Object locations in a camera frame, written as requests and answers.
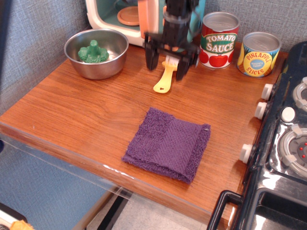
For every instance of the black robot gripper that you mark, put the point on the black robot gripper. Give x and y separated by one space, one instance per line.
172 41

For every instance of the yellow toy dish brush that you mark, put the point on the yellow toy dish brush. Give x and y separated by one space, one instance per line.
170 65

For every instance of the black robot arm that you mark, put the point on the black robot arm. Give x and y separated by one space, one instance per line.
180 7

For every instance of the teal toy microwave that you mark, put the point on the teal toy microwave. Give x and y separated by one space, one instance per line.
103 14

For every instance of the tomato sauce can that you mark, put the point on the tomato sauce can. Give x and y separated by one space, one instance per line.
218 39

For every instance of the orange microwave turntable plate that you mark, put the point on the orange microwave turntable plate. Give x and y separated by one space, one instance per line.
129 16

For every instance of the silver metal bowl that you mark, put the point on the silver metal bowl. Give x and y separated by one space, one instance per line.
113 41

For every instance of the green toy broccoli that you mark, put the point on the green toy broccoli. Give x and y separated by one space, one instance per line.
93 53

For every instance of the purple folded cloth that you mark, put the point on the purple folded cloth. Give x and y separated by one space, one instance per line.
168 146

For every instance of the pineapple slices can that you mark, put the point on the pineapple slices can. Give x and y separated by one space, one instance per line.
258 54

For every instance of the black toy stove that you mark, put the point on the black toy stove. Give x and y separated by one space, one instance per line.
275 183

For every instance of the orange furry object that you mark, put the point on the orange furry object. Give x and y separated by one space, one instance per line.
21 225

